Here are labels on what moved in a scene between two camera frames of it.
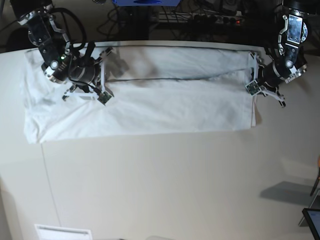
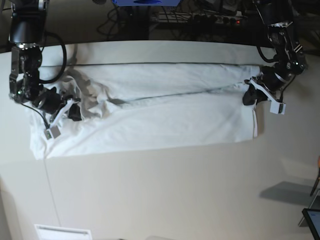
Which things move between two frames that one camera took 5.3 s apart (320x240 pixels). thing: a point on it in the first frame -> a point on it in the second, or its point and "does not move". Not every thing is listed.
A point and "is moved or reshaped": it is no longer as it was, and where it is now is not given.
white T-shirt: x=156 y=90 is moved or reshaped
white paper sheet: x=48 y=232 does not move
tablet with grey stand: x=311 y=218 does not move
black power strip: x=221 y=19 does not move
